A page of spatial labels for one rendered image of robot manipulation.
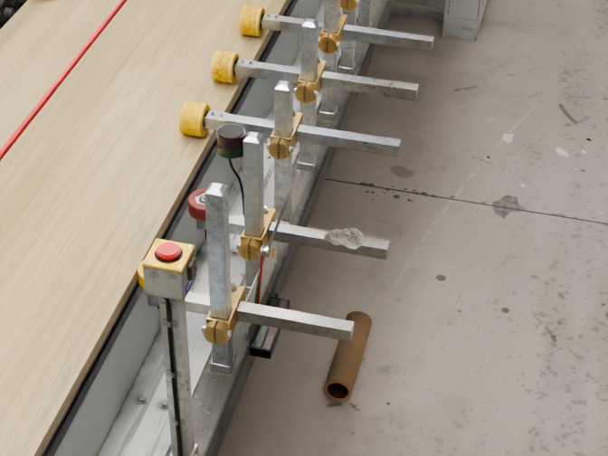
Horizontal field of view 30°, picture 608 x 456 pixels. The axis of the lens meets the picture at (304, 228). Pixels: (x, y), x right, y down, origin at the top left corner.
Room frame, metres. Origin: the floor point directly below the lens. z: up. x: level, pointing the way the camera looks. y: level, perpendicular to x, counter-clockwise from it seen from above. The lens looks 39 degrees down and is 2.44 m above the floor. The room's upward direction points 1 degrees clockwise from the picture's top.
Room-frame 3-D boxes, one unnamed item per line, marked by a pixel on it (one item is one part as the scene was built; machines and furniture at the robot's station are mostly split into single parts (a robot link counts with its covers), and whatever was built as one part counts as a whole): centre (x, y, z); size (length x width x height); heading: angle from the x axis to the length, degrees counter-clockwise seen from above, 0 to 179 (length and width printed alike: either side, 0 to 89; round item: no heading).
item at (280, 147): (2.20, 0.05, 0.95); 0.14 x 0.06 x 0.05; 167
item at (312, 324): (1.72, 0.11, 0.83); 0.43 x 0.03 x 0.04; 77
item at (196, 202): (2.00, 0.22, 0.85); 0.08 x 0.08 x 0.11
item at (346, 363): (2.39, -0.14, 0.04); 0.30 x 0.08 x 0.08; 167
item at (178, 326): (1.44, 0.22, 0.93); 0.05 x 0.05 x 0.45; 77
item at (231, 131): (1.95, 0.15, 1.02); 0.06 x 0.06 x 0.22; 77
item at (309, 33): (2.42, 0.00, 0.89); 0.04 x 0.04 x 0.48; 77
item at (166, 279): (1.44, 0.22, 1.18); 0.07 x 0.07 x 0.08; 77
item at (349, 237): (1.93, -0.09, 0.87); 0.09 x 0.07 x 0.02; 77
